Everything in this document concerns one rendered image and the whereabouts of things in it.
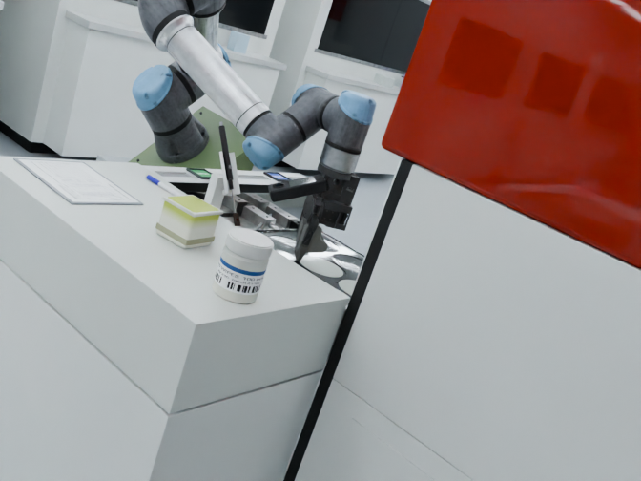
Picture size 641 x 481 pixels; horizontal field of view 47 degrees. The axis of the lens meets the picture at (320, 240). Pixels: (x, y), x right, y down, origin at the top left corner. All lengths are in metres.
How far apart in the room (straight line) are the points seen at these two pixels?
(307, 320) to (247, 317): 0.15
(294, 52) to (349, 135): 4.77
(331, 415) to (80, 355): 0.44
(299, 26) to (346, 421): 5.12
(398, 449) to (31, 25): 4.05
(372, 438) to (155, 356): 0.41
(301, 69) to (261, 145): 4.69
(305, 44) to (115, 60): 1.95
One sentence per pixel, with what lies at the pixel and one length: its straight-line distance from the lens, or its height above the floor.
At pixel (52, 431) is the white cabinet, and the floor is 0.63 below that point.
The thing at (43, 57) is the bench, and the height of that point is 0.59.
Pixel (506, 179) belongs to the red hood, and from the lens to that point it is 1.10.
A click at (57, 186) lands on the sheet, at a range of 1.37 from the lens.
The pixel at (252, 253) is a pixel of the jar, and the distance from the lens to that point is 1.06.
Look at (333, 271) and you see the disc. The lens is 1.55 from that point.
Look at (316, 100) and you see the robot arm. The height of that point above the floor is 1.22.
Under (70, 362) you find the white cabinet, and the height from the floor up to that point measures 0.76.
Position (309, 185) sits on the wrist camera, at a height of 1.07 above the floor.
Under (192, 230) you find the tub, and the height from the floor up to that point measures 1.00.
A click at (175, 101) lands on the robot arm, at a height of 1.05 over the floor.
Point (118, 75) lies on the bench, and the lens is 4.73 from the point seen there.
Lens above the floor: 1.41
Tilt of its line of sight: 17 degrees down
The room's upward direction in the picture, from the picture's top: 19 degrees clockwise
